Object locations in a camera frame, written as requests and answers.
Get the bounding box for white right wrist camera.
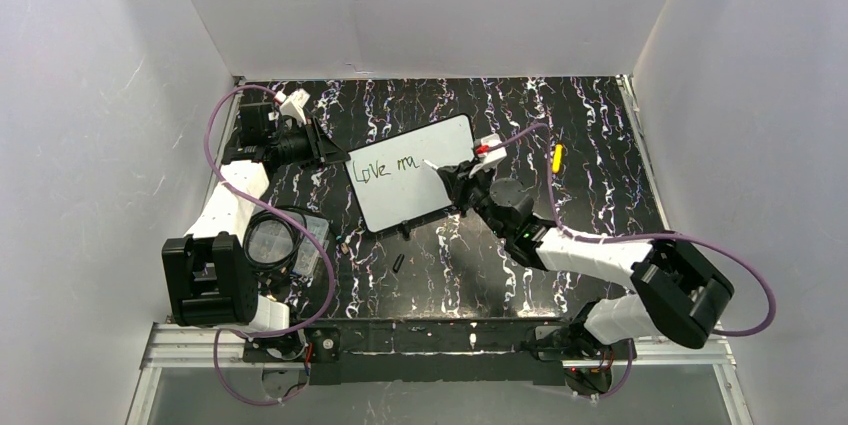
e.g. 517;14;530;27
470;134;506;176

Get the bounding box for aluminium rail left side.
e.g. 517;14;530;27
201;75;246;209

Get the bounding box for aluminium front rail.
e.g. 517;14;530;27
139;320;738;370

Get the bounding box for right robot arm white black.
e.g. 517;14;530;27
436;161;735;356

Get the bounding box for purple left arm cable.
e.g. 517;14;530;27
201;84;338;408

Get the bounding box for small whiteboard black frame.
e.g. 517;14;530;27
345;114;474;233

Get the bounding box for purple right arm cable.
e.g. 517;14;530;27
486;122;778;400

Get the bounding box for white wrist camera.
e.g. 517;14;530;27
273;89;310;125
470;134;506;176

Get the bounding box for aluminium rail right side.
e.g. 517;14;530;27
615;74;672;230

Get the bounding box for coiled black cable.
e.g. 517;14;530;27
241;206;319;274

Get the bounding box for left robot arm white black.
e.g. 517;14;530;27
162;90;348;337

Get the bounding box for aluminium rail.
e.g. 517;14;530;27
201;75;246;209
139;320;738;370
615;74;672;230

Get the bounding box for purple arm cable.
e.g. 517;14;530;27
486;122;778;400
201;84;338;408

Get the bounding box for whiteboard metal wire stand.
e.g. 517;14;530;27
396;212;442;241

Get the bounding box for black base bar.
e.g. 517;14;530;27
243;318;632;389

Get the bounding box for black marker cap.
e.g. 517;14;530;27
392;254;405;273

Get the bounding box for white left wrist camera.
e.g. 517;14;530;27
273;89;310;125

